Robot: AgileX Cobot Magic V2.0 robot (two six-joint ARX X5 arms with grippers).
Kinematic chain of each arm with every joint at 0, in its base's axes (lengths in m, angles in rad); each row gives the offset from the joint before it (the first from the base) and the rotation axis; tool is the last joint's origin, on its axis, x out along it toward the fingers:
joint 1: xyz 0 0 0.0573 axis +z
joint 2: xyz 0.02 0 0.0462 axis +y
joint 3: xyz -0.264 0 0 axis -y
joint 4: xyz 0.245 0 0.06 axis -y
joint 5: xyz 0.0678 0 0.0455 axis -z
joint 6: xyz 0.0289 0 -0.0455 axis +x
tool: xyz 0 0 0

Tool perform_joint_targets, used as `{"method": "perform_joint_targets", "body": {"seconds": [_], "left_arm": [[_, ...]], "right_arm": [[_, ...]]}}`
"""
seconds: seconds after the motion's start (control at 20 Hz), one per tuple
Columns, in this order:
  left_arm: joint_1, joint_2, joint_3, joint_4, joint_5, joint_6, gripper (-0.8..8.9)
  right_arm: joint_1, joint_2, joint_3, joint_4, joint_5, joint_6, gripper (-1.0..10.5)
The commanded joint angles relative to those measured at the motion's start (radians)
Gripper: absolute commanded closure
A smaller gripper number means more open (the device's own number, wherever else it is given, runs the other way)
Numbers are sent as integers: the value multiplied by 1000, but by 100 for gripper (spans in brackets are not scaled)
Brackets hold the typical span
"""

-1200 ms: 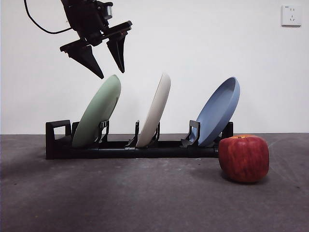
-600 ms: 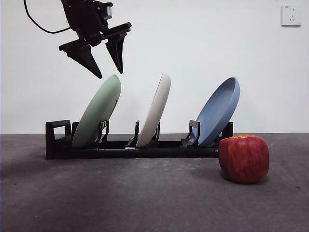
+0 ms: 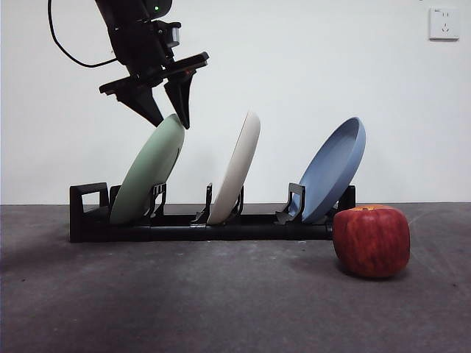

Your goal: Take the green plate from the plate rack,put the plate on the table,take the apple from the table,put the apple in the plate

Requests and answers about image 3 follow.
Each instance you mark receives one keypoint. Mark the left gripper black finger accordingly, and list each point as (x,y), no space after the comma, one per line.
(141,103)
(181,99)

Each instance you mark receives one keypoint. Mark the green plate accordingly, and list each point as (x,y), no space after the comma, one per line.
(147,173)

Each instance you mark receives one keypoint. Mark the red apple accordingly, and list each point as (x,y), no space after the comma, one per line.
(371,242)

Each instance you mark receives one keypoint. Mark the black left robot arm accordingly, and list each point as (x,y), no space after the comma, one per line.
(125,11)

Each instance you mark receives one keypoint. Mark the cream plate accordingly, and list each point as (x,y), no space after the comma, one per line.
(235,173)

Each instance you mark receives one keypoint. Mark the black plate rack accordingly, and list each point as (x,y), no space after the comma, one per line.
(221,231)

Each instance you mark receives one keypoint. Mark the blue plate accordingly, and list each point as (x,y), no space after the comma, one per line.
(331,173)

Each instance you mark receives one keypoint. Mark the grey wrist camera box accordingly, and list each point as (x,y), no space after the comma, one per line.
(174,35)

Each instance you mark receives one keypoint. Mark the white wall socket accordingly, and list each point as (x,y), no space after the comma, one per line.
(444,24)

